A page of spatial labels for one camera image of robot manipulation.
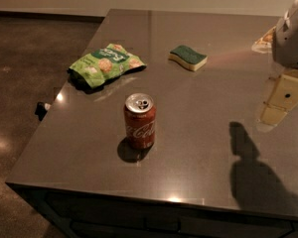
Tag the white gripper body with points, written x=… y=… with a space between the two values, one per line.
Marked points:
x=290 y=44

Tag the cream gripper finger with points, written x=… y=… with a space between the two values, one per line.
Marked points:
x=264 y=44
x=283 y=98

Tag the red coke can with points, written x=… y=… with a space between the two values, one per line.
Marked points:
x=140 y=115

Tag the green and yellow sponge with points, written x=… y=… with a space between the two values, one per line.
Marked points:
x=187 y=58

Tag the green snack bag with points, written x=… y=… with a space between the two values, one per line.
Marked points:
x=103 y=65

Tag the black floor object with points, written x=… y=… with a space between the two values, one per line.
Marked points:
x=42 y=109

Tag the dark cabinet drawers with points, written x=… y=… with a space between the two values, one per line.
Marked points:
x=89 y=215

